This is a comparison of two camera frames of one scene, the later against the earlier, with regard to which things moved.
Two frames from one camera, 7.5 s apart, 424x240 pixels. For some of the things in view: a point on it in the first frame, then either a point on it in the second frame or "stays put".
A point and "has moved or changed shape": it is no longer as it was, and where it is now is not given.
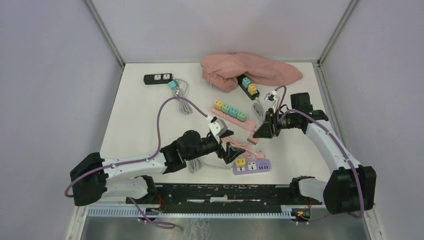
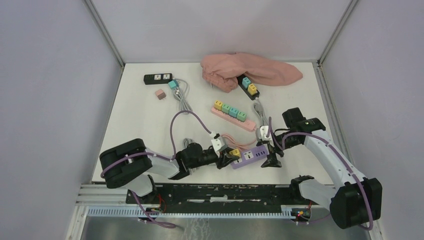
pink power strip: x=247 y=124 stays put
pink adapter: x=252 y=140 -> x=160 y=94
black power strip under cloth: x=239 y=80 stays put
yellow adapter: x=240 y=162 has moved or changed shape
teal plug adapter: x=173 y=84 stays put
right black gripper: x=264 y=131 -> x=272 y=161
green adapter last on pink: x=241 y=116 stays put
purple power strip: x=253 y=166 -> x=250 y=156
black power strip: x=159 y=78 stays put
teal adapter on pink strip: x=233 y=112 stays put
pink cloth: x=221 y=72 stays put
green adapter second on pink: x=225 y=108 stays put
